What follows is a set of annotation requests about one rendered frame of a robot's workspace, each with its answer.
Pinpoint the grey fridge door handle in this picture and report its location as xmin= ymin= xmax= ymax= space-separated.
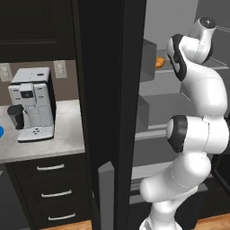
xmin=97 ymin=161 xmax=115 ymax=230

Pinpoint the grey fridge door bin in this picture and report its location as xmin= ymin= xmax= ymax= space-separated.
xmin=136 ymin=94 xmax=150 ymax=134
xmin=139 ymin=38 xmax=158 ymax=84

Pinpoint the black fridge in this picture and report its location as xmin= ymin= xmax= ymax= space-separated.
xmin=128 ymin=0 xmax=230 ymax=230

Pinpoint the dark dishwasher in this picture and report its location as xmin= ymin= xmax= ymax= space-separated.
xmin=0 ymin=167 xmax=31 ymax=230

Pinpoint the white coffee machine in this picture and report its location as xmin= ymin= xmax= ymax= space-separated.
xmin=6 ymin=66 xmax=58 ymax=144

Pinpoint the silver drawer handle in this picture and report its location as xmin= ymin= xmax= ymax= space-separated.
xmin=48 ymin=212 xmax=77 ymax=222
xmin=36 ymin=163 xmax=66 ymax=173
xmin=40 ymin=189 xmax=73 ymax=199

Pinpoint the white wall socket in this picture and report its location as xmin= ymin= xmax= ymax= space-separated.
xmin=0 ymin=62 xmax=13 ymax=83
xmin=53 ymin=60 xmax=68 ymax=79

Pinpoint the dark drawer front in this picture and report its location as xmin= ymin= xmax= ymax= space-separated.
xmin=21 ymin=176 xmax=91 ymax=208
xmin=28 ymin=202 xmax=93 ymax=229
xmin=12 ymin=155 xmax=88 ymax=181

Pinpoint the orange squash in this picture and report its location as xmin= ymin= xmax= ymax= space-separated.
xmin=155 ymin=57 xmax=165 ymax=68

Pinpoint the dark wall cupboard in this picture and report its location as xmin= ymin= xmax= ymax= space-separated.
xmin=0 ymin=0 xmax=76 ymax=63

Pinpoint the black fridge door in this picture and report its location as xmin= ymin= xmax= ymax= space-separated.
xmin=71 ymin=0 xmax=147 ymax=230

